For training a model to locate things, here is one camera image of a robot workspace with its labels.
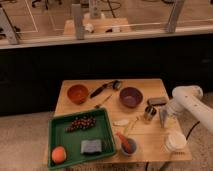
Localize blue grey cup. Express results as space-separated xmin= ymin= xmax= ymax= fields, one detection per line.
xmin=121 ymin=138 xmax=137 ymax=156

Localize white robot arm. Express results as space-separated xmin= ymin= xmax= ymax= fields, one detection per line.
xmin=166 ymin=85 xmax=213 ymax=134

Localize small metal cup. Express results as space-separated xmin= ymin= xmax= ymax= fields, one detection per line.
xmin=144 ymin=106 xmax=157 ymax=121

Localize white paper cup stack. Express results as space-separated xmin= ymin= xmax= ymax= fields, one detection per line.
xmin=165 ymin=131 xmax=187 ymax=152

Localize dark grey block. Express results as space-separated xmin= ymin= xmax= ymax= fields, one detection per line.
xmin=147 ymin=97 xmax=167 ymax=106

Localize bunch of dark grapes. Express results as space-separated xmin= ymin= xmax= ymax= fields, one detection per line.
xmin=65 ymin=116 xmax=96 ymax=132

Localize purple bowl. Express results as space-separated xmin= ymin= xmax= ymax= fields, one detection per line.
xmin=119 ymin=87 xmax=143 ymax=108

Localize yellow spoon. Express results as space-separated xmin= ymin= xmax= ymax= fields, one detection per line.
xmin=123 ymin=117 xmax=139 ymax=136

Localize grey blue sponge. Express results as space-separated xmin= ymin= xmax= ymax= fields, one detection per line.
xmin=81 ymin=139 xmax=102 ymax=154

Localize orange fruit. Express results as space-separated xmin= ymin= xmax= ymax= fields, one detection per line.
xmin=51 ymin=146 xmax=66 ymax=164

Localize green plastic tray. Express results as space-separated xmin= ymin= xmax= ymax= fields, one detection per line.
xmin=48 ymin=108 xmax=116 ymax=170

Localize orange bowl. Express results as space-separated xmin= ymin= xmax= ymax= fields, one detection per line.
xmin=67 ymin=84 xmax=89 ymax=104

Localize orange carrot toy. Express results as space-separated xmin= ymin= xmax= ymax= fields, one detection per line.
xmin=116 ymin=132 xmax=132 ymax=153

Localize small screwdriver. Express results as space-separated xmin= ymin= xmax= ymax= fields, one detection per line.
xmin=94 ymin=94 xmax=113 ymax=108

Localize black handled brush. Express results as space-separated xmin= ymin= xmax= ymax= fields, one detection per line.
xmin=90 ymin=80 xmax=122 ymax=98

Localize black cable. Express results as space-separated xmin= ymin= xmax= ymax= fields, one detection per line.
xmin=185 ymin=120 xmax=202 ymax=140

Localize wooden table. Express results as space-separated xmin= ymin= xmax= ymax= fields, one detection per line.
xmin=54 ymin=79 xmax=192 ymax=167

